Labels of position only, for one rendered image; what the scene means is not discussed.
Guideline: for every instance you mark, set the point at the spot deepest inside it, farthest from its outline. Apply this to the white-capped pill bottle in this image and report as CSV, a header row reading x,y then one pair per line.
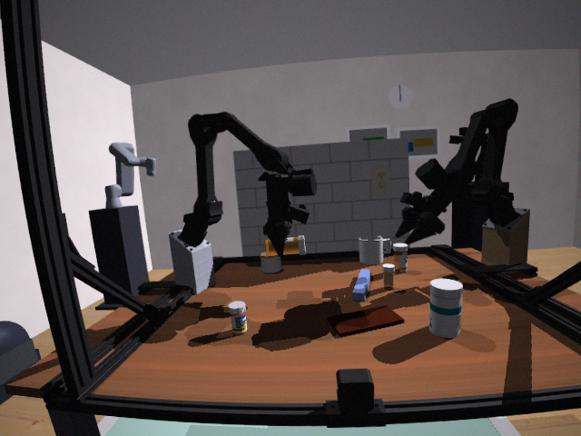
x,y
238,317

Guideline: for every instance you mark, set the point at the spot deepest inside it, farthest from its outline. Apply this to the blue flat bar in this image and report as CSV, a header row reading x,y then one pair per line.
x,y
360,286

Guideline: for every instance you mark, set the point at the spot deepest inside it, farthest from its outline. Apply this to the white cylindrical canister with teal band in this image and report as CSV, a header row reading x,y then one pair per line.
x,y
445,307

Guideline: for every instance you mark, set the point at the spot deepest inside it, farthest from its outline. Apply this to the white ribbed bottle cap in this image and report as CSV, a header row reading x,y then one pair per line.
x,y
301,243

